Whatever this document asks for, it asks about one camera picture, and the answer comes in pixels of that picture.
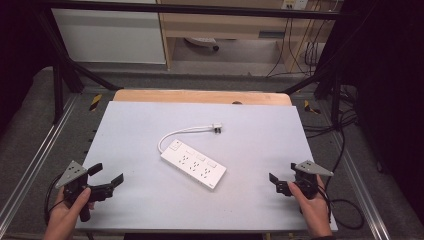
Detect black floor cables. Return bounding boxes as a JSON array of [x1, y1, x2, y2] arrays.
[[301, 84, 360, 140]]

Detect wooden desk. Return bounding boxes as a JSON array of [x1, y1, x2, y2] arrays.
[[156, 0, 338, 71]]

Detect wooden board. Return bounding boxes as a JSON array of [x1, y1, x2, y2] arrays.
[[112, 88, 293, 107]]

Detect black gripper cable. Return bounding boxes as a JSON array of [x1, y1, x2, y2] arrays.
[[316, 129, 366, 231], [43, 172, 68, 225]]

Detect white wall socket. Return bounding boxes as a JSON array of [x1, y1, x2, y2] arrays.
[[281, 0, 309, 11]]

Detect aluminium rail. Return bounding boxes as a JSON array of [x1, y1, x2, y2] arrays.
[[328, 132, 392, 240], [0, 94, 80, 228]]

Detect white power cord with plug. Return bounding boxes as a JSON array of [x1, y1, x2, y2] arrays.
[[157, 122, 224, 155]]

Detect black metal frame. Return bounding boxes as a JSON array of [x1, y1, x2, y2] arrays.
[[33, 0, 355, 125]]

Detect white power strip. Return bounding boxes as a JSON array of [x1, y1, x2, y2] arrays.
[[160, 138, 228, 192]]

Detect person's left hand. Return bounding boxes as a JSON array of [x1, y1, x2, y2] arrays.
[[43, 187, 96, 240]]

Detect black hanging cables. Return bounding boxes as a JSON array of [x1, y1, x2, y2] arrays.
[[265, 15, 322, 78]]

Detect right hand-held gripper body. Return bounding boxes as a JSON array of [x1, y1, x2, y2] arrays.
[[275, 160, 335, 201]]

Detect person's right hand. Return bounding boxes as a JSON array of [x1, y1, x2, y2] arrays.
[[287, 175, 333, 239]]

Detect black curtain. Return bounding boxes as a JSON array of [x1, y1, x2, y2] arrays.
[[0, 0, 55, 129], [339, 0, 424, 216]]

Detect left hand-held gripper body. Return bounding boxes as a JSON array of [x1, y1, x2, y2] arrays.
[[54, 160, 115, 223]]

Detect white cabinet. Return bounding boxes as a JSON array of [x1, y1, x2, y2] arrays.
[[51, 7, 167, 65]]

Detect office chair base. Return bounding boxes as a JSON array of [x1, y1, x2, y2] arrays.
[[183, 36, 221, 52]]

